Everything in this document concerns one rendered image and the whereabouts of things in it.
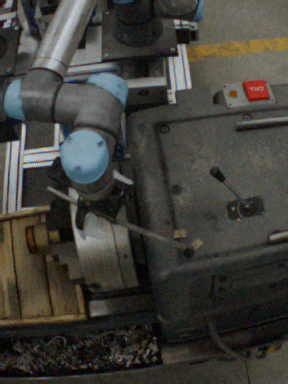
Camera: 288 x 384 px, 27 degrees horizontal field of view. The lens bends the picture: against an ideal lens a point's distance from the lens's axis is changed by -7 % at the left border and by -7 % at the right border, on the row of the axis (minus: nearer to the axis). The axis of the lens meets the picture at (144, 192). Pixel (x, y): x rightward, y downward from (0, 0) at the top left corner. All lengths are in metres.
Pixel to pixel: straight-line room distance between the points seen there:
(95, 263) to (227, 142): 0.42
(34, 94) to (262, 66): 2.28
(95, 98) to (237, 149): 0.54
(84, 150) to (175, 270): 0.47
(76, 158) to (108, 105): 0.11
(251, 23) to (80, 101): 2.49
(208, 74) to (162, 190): 1.80
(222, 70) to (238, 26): 0.37
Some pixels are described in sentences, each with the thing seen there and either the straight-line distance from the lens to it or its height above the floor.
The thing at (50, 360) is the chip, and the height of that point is 0.59.
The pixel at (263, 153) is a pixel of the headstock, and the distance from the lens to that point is 1.50.
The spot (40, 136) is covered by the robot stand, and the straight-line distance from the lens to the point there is 2.84.
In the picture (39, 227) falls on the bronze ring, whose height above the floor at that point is 1.12.
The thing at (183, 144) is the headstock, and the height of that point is 1.25.
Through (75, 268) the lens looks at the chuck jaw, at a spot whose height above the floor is 1.11.
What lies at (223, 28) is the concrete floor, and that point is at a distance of 3.42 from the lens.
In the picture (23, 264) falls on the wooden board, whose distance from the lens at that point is 1.84.
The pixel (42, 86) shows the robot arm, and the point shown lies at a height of 1.70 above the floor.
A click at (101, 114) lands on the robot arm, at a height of 1.69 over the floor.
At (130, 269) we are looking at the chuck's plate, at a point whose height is 1.15.
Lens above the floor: 2.55
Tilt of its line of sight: 63 degrees down
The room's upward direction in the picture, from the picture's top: 10 degrees counter-clockwise
